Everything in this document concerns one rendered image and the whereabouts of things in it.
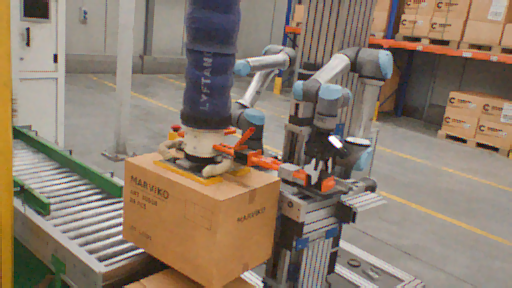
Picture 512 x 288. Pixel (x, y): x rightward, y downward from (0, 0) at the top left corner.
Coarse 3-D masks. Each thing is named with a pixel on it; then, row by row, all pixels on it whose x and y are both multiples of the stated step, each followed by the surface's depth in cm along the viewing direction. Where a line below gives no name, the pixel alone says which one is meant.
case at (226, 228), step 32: (128, 160) 211; (128, 192) 214; (160, 192) 200; (192, 192) 187; (224, 192) 186; (256, 192) 195; (128, 224) 218; (160, 224) 203; (192, 224) 190; (224, 224) 183; (256, 224) 202; (160, 256) 206; (192, 256) 193; (224, 256) 188; (256, 256) 208
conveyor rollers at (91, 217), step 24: (24, 144) 374; (24, 168) 327; (48, 168) 331; (48, 192) 296; (72, 192) 298; (96, 192) 301; (48, 216) 261; (72, 216) 263; (96, 216) 266; (120, 216) 275; (72, 240) 244; (96, 240) 244; (120, 240) 245
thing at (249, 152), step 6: (234, 150) 190; (240, 150) 193; (246, 150) 194; (252, 150) 195; (258, 150) 192; (234, 156) 192; (240, 156) 190; (246, 156) 187; (252, 156) 188; (240, 162) 189; (246, 162) 188
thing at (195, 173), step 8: (160, 160) 208; (168, 160) 209; (176, 160) 205; (168, 168) 203; (176, 168) 201; (184, 168) 201; (192, 168) 202; (200, 168) 197; (184, 176) 197; (192, 176) 194; (200, 176) 193; (216, 176) 197; (208, 184) 190
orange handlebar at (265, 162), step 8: (232, 128) 230; (224, 144) 202; (224, 152) 197; (232, 152) 194; (256, 160) 186; (264, 160) 184; (272, 160) 185; (264, 168) 184; (272, 168) 182; (296, 176) 175; (304, 176) 173; (328, 184) 168
